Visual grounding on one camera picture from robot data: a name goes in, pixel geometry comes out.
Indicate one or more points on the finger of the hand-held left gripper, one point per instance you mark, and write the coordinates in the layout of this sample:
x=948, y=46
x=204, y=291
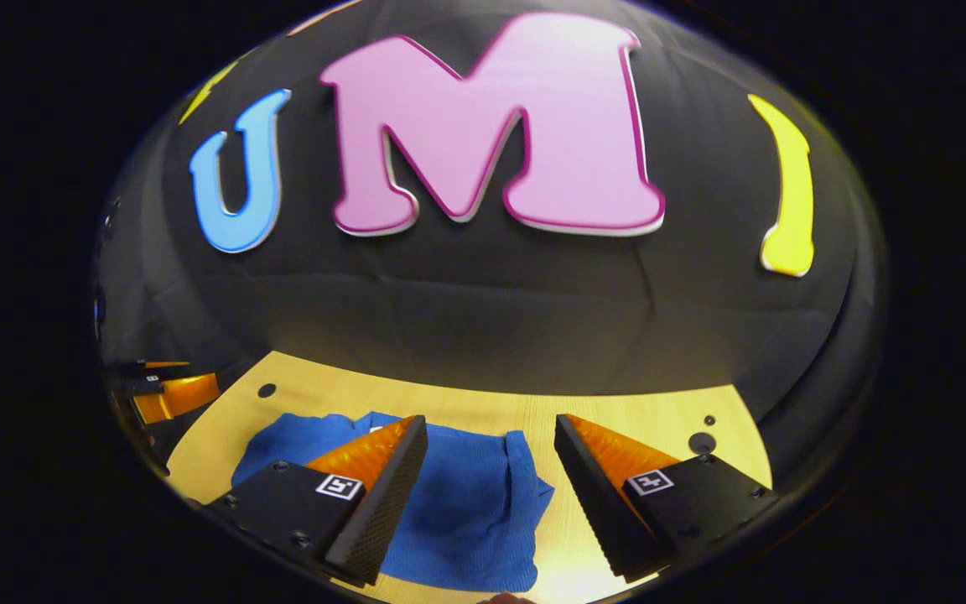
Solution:
x=185, y=394
x=156, y=366

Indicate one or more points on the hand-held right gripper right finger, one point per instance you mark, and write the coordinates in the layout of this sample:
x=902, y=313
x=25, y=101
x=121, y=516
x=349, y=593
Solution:
x=588, y=503

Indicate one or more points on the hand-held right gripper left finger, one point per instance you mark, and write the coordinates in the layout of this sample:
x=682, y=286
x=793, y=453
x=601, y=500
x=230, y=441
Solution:
x=386, y=503

